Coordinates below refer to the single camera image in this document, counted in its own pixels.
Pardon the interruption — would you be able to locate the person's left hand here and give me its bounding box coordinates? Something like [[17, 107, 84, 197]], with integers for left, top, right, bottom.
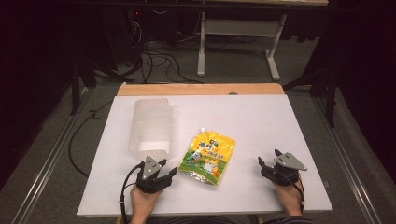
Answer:
[[129, 183, 163, 217]]

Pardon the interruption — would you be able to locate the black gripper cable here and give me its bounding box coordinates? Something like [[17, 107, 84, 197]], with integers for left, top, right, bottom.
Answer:
[[120, 163, 146, 224], [278, 171, 306, 214]]

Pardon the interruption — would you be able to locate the white desk frame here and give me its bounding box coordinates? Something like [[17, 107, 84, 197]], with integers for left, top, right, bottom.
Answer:
[[196, 10, 288, 82]]

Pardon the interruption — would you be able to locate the metal floor rail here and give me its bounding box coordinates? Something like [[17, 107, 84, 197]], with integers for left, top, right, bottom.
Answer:
[[11, 87, 94, 224], [312, 94, 376, 224]]

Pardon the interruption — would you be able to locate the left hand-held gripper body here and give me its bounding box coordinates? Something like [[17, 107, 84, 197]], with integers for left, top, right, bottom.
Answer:
[[135, 155, 174, 195]]

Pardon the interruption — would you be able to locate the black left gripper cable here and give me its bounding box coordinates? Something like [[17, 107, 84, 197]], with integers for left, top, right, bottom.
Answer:
[[120, 163, 146, 224]]

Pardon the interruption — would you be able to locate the white table mat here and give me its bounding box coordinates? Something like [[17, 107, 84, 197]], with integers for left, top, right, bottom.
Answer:
[[76, 94, 333, 217]]

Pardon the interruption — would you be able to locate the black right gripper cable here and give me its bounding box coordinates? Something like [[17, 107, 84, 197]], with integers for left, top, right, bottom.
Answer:
[[278, 171, 306, 214]]

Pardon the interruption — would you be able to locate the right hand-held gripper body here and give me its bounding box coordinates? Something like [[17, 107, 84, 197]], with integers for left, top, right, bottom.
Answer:
[[264, 151, 308, 188]]

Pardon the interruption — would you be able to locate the person's right hand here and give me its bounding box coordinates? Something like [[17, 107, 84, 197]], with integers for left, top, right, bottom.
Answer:
[[272, 177, 304, 217]]

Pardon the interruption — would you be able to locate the yellow spouted pouch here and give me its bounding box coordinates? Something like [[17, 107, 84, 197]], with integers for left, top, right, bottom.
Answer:
[[177, 126, 237, 187]]

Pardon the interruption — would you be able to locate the tangle of black cables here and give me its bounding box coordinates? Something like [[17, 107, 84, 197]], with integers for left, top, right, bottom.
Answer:
[[122, 10, 205, 85]]

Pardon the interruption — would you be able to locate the black floor cable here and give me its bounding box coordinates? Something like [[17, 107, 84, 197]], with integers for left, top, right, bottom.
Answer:
[[67, 100, 114, 179]]

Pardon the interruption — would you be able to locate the black metal stand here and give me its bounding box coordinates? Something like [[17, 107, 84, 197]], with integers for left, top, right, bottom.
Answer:
[[282, 63, 340, 129], [68, 58, 98, 117]]

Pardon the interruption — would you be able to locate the translucent plastic container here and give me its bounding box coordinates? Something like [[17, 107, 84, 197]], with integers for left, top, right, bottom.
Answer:
[[127, 97, 174, 162]]

